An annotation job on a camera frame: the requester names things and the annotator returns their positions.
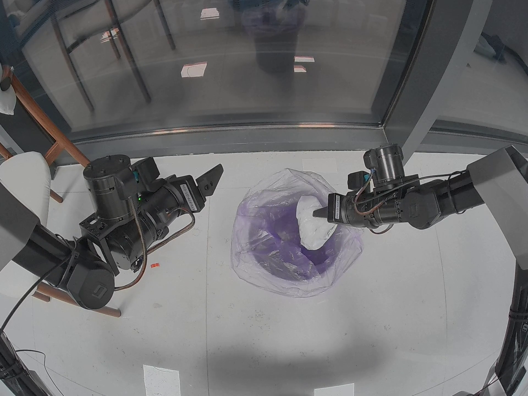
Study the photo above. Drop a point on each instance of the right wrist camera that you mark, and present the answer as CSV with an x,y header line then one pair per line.
x,y
355,179

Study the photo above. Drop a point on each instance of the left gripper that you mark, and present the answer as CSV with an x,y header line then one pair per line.
x,y
173,202

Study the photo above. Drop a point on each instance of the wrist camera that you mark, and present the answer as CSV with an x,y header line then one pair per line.
x,y
355,179
146,170

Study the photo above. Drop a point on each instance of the white paper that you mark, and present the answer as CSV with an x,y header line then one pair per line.
x,y
315,229

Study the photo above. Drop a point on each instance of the window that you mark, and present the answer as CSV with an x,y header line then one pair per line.
x,y
247,76

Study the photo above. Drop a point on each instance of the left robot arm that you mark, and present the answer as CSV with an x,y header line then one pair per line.
x,y
107,188

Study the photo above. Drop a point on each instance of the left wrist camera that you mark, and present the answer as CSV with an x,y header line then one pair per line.
x,y
146,170

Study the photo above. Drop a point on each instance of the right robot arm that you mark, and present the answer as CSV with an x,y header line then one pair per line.
x,y
425,204

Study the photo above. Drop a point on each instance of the purple plastic bag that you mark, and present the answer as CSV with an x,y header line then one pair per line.
x,y
255,237

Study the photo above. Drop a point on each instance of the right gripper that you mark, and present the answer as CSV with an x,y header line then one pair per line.
x,y
350,211

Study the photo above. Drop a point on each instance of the wooden chair with white seat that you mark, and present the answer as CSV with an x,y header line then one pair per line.
x,y
24,175

